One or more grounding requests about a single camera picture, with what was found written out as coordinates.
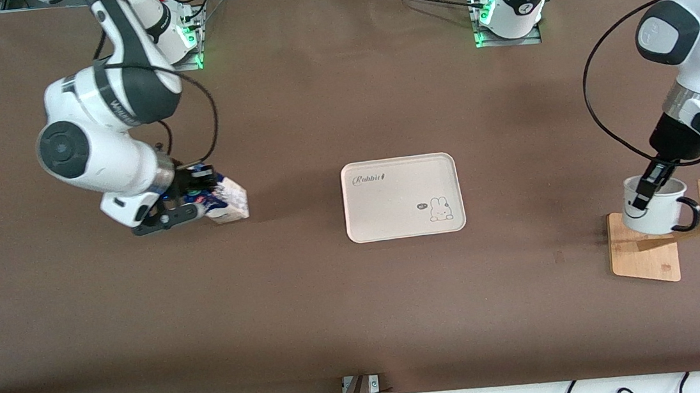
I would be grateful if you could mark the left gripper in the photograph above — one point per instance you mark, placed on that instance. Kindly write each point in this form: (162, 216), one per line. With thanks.
(672, 138)

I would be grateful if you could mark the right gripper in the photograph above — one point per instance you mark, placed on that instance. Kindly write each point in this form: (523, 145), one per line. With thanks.
(183, 183)

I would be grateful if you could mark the white smiley face mug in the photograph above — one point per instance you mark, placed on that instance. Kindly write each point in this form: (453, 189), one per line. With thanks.
(666, 214)

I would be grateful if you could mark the blue white milk carton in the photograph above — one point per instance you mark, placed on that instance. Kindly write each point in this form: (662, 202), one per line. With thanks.
(232, 204)

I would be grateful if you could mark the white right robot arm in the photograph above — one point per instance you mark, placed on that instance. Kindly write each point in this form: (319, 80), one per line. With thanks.
(101, 150)

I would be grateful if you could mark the cream rabbit print tray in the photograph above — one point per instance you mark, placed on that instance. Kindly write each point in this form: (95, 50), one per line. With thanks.
(390, 209)

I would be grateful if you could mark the wooden mug stand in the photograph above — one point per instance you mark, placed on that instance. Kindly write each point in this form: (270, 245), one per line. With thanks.
(642, 258)

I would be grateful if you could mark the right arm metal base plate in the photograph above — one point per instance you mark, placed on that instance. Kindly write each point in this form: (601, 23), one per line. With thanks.
(192, 62)

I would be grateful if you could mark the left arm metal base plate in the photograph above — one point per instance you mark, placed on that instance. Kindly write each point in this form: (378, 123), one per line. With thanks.
(508, 42)

